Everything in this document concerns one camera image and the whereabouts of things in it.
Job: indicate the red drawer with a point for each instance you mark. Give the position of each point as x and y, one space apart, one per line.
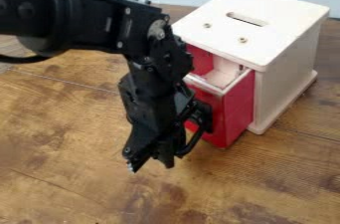
225 102

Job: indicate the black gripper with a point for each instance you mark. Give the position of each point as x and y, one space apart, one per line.
157 99

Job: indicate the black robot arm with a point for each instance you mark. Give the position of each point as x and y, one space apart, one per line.
131 28

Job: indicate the white wooden box cabinet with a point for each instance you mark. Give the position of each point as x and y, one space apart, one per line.
261 36

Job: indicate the black metal drawer handle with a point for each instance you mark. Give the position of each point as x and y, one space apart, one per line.
200 117

